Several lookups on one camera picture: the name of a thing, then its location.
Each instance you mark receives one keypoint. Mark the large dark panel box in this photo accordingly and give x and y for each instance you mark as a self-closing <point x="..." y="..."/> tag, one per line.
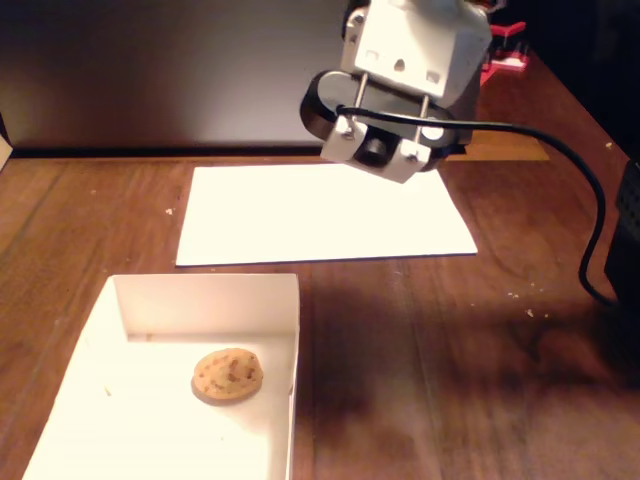
<point x="150" y="75"/>

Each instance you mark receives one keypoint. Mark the white cardboard piece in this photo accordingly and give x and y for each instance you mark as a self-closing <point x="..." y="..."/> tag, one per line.
<point x="4" y="150"/>

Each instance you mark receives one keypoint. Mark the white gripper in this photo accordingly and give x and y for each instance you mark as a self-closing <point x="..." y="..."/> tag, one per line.
<point x="411" y="46"/>

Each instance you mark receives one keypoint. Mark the black wrist camera white mount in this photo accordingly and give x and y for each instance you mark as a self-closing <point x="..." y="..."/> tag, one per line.
<point x="385" y="160"/>

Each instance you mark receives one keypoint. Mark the mini chocolate chip cookie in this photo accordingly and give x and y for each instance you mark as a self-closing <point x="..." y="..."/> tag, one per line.
<point x="227" y="372"/>

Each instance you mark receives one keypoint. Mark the white cardboard box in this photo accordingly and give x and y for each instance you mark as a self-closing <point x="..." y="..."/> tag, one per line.
<point x="150" y="425"/>

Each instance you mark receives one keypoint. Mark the white paper sheet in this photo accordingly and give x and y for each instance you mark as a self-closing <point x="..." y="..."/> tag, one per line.
<point x="300" y="220"/>

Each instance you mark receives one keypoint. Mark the red plastic object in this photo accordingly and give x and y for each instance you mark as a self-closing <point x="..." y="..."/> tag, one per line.
<point x="510" y="62"/>

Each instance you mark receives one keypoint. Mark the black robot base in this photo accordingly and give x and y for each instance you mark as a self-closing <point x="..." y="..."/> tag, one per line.
<point x="627" y="225"/>

